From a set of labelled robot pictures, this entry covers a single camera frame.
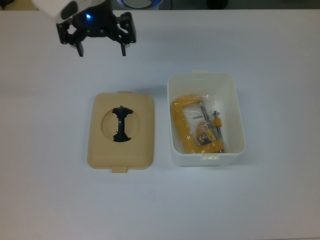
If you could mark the white plastic tool case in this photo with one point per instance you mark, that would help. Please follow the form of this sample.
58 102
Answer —
205 160

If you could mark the tan plastic case lid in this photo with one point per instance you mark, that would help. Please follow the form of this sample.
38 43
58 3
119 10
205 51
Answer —
96 150

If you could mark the small screw with yellow sleeve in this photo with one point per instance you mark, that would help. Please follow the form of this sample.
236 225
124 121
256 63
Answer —
217 123

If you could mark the yellow C-clamp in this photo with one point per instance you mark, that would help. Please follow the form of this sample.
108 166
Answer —
180 125

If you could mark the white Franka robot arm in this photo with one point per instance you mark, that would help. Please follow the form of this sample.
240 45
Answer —
47 8

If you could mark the clear plastic bag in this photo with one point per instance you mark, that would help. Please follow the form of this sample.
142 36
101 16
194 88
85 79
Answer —
193 117

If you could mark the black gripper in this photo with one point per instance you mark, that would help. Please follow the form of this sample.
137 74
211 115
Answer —
100 32

